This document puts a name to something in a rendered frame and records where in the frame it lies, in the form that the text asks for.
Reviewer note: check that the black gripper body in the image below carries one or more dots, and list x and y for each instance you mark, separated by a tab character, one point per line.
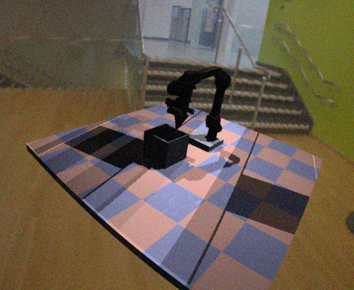
182	107

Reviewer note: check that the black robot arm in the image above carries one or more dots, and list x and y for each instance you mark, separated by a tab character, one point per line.
184	87

